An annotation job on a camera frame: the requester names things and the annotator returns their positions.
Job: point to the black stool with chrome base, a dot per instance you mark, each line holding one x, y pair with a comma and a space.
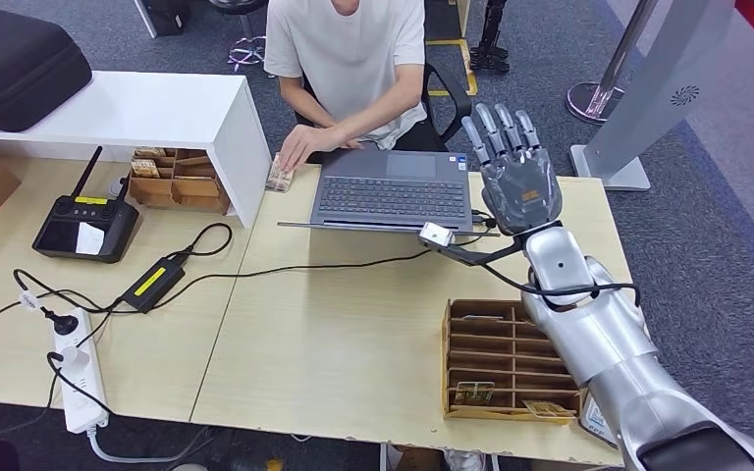
240, 5

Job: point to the brown compartment desk organizer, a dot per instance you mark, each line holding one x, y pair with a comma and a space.
185, 192

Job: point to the white crumpled object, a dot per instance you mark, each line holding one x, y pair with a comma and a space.
465, 461

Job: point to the stack of patterned cards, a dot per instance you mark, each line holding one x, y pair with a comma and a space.
281, 182

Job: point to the black carrying case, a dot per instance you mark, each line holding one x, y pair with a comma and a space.
13, 65

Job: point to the patterned key card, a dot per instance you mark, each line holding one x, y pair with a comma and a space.
549, 409
474, 393
482, 318

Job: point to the black camera bracket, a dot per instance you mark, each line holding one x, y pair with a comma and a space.
481, 255

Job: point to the person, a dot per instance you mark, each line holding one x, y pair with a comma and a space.
351, 58

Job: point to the white plug-in charger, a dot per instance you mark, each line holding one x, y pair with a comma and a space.
74, 355

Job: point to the white card reader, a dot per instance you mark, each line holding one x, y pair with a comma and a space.
595, 419

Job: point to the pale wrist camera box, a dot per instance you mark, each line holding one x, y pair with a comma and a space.
437, 235

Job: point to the small brown box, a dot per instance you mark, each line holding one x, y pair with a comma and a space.
416, 458

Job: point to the black remote controller with antenna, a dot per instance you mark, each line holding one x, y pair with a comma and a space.
115, 227

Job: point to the patterned card pack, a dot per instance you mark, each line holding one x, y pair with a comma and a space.
145, 169
149, 154

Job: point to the grey laptop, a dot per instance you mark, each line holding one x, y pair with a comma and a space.
390, 195

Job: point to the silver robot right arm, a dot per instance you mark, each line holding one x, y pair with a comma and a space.
604, 338

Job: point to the white power strip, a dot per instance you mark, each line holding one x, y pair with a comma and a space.
91, 377

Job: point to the beige wooden panel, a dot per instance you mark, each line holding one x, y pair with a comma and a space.
463, 16

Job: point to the white desk shelf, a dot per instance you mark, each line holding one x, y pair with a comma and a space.
143, 110

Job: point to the small grey round object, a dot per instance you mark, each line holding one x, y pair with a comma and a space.
117, 188

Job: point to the chrome stanchion post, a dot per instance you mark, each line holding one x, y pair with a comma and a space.
593, 103

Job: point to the slotted wooden card organizer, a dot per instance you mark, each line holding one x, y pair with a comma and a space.
481, 364

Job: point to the black cabinet with white frame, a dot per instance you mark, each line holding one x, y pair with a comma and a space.
165, 16

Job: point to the black office chair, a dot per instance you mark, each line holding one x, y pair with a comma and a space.
455, 97

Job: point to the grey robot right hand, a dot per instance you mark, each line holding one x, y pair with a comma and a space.
520, 192

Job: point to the person's left hand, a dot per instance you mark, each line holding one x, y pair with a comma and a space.
305, 144

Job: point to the white paper note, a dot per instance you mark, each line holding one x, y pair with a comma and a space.
89, 238

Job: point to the black power adapter yellow label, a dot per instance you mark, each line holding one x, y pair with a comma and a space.
152, 283

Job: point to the grey kiosk stand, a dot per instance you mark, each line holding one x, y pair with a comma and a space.
663, 84

